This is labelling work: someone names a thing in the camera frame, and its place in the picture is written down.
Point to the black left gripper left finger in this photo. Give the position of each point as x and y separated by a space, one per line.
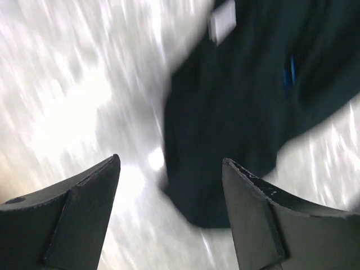
62 226

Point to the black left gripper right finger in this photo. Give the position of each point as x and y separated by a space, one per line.
273 229

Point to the black t shirt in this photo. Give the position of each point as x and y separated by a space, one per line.
282 68

